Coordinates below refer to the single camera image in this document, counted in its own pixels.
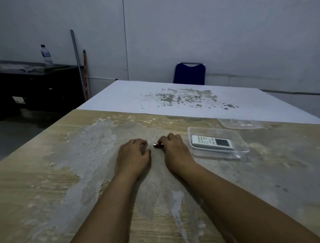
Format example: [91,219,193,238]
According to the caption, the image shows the person's left hand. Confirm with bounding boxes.
[114,138,152,179]

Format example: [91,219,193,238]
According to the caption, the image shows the person's right hand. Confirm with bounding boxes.
[157,133,198,177]

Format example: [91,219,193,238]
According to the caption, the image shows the person's left forearm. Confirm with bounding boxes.
[71,173,143,243]

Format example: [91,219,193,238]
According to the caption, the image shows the person's right forearm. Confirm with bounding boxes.
[179,164,320,243]

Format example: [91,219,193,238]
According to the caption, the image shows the white remote control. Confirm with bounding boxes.
[191,135,234,151]

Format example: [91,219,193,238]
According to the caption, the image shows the clear plastic container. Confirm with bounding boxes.
[187,127,250,160]

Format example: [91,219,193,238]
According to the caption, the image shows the blue chair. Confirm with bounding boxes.
[173,62,206,85]

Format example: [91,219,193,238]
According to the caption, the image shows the clear plastic container lid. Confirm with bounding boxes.
[217,118,264,130]

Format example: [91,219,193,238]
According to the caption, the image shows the red wooden stick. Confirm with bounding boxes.
[83,50,89,101]

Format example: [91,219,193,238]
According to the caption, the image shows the grey metal pole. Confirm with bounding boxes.
[70,30,87,101]

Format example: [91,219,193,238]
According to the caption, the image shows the black cabinet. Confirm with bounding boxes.
[0,60,87,120]

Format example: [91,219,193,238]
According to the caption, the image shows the clear plastic water bottle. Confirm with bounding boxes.
[40,45,54,67]

